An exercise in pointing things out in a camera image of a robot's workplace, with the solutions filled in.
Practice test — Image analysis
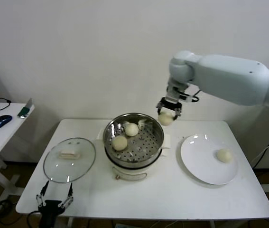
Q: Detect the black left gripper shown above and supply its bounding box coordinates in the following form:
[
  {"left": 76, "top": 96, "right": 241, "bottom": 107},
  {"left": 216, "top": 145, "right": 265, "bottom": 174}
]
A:
[{"left": 35, "top": 180, "right": 74, "bottom": 228}]

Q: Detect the blue computer mouse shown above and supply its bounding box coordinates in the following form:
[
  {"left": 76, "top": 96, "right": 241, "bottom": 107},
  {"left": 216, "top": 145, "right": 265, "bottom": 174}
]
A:
[{"left": 0, "top": 114, "right": 13, "bottom": 130}]

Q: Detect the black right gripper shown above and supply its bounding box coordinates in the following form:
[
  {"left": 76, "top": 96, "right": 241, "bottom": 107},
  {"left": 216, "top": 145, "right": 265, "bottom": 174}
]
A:
[{"left": 157, "top": 96, "right": 183, "bottom": 121}]

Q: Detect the black floor cable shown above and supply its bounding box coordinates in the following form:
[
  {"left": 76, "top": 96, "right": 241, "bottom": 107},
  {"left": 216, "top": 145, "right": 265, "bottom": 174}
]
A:
[{"left": 0, "top": 199, "right": 19, "bottom": 225}]

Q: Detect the round glass pot lid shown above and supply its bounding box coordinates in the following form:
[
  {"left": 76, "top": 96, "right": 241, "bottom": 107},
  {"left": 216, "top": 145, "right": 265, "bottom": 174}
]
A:
[{"left": 43, "top": 137, "right": 97, "bottom": 184}]

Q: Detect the white wall cable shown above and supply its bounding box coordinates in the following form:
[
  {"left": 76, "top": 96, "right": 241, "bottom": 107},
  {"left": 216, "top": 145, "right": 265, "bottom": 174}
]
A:
[{"left": 252, "top": 142, "right": 269, "bottom": 165}]

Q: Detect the black cable on desk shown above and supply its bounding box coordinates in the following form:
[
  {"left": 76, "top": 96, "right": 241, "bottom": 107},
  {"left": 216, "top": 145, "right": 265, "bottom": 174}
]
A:
[{"left": 0, "top": 97, "right": 12, "bottom": 112}]

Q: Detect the stainless steel steamer basket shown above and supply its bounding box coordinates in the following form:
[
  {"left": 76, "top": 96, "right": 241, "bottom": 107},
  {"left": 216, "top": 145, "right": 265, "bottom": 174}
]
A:
[{"left": 97, "top": 112, "right": 171, "bottom": 167}]

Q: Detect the white steamed baozi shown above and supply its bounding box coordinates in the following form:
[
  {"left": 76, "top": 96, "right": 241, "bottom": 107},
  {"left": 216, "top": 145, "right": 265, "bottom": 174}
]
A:
[
  {"left": 111, "top": 136, "right": 128, "bottom": 151},
  {"left": 215, "top": 148, "right": 233, "bottom": 163},
  {"left": 124, "top": 123, "right": 139, "bottom": 137},
  {"left": 158, "top": 111, "right": 174, "bottom": 126}
]

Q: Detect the green handled scraper tool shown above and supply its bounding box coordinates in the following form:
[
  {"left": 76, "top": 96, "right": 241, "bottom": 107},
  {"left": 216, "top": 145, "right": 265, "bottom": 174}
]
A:
[{"left": 17, "top": 99, "right": 34, "bottom": 120}]

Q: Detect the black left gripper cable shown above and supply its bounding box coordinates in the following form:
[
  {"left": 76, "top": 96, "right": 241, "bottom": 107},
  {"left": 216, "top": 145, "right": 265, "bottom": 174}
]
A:
[{"left": 27, "top": 209, "right": 42, "bottom": 228}]

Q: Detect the white electric cooking pot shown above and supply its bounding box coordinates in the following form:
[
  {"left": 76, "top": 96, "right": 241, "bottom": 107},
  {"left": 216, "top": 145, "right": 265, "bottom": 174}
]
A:
[{"left": 104, "top": 147, "right": 167, "bottom": 181}]

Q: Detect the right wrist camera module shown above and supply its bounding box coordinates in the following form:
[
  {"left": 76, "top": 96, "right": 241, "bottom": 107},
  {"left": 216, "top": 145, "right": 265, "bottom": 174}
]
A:
[{"left": 166, "top": 80, "right": 201, "bottom": 103}]

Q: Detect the white side desk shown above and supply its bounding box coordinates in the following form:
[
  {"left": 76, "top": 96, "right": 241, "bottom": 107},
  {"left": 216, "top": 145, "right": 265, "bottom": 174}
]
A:
[{"left": 0, "top": 102, "right": 35, "bottom": 198}]

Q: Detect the white round plate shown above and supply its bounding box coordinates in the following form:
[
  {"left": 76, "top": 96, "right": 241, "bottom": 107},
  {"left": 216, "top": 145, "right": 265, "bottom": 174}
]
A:
[{"left": 176, "top": 133, "right": 240, "bottom": 186}]

